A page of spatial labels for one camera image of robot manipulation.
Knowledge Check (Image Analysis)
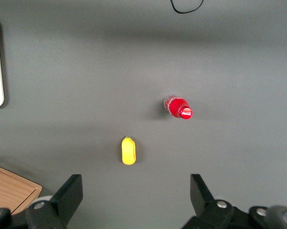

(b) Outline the oak wooden drawer cabinet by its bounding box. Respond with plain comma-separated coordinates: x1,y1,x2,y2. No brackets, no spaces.
0,163,43,216

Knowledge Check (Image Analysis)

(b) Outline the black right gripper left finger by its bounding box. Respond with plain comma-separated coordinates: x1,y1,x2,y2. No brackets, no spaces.
25,174,84,229

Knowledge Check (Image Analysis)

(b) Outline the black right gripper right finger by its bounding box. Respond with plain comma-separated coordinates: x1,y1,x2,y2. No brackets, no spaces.
181,173,235,229

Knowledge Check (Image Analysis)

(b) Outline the yellow lemon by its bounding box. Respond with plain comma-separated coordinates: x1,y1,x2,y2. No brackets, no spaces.
121,136,138,166

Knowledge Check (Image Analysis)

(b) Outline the red cola bottle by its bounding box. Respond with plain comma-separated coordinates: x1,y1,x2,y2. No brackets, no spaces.
163,94,194,121

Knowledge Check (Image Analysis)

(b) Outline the black looped table cable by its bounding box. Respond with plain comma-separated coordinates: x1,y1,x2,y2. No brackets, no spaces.
169,0,205,14

